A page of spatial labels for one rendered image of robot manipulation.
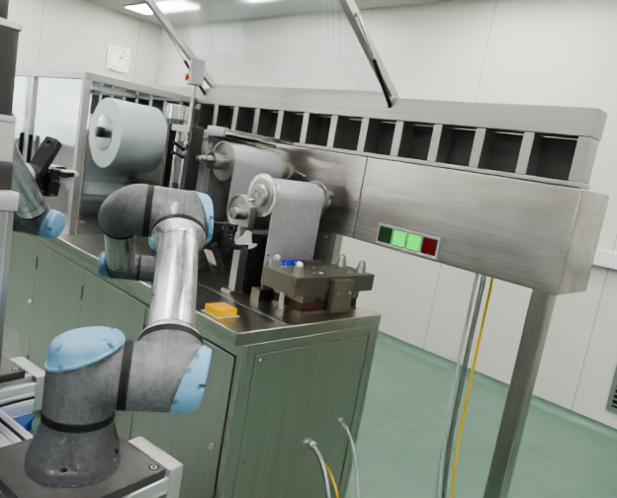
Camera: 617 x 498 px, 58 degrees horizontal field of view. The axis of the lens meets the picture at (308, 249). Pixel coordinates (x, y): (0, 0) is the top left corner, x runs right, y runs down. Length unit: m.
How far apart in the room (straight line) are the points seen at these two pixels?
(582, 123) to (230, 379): 1.20
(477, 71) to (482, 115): 2.78
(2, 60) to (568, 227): 1.37
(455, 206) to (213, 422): 0.99
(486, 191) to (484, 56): 2.90
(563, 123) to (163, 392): 1.26
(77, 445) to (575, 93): 3.80
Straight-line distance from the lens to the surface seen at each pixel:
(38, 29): 7.39
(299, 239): 1.97
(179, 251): 1.15
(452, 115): 1.87
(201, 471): 1.83
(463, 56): 4.68
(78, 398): 0.98
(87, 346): 0.95
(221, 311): 1.65
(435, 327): 4.59
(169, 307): 1.05
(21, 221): 1.59
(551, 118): 1.73
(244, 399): 1.66
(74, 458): 1.01
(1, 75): 1.08
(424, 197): 1.87
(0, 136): 1.09
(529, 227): 1.70
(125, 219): 1.25
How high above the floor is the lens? 1.39
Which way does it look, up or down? 9 degrees down
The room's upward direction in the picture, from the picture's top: 10 degrees clockwise
